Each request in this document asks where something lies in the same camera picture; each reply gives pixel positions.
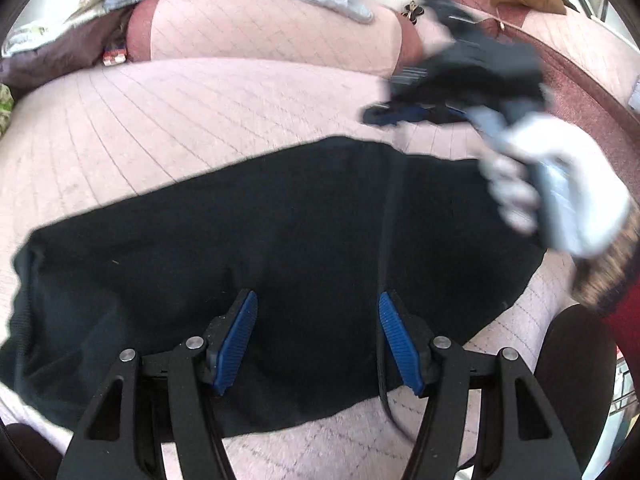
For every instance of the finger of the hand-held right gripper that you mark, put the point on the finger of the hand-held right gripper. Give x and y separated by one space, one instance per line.
400 115

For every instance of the pink quilted bedspread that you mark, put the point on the pink quilted bedspread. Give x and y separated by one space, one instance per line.
175 110

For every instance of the black pants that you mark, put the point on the black pants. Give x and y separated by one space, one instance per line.
250 260

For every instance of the pink quilted bolster pillow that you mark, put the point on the pink quilted bolster pillow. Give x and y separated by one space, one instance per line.
260 30

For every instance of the person's right hand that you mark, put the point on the person's right hand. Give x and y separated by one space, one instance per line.
590 180

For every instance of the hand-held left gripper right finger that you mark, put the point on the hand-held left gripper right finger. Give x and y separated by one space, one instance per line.
399 346

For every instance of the person's right forearm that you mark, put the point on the person's right forearm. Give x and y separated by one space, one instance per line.
607 270

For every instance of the person's leg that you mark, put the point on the person's leg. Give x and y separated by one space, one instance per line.
575 365

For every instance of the dark purple cloth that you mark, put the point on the dark purple cloth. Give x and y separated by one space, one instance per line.
60 57

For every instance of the black hair clip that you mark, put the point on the black hair clip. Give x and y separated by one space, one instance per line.
413 10

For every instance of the pale printed cloth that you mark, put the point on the pale printed cloth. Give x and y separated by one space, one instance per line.
35 35

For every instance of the small colourful packet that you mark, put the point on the small colourful packet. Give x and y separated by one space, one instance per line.
114 55

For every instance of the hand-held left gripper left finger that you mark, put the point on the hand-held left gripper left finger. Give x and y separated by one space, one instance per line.
236 341

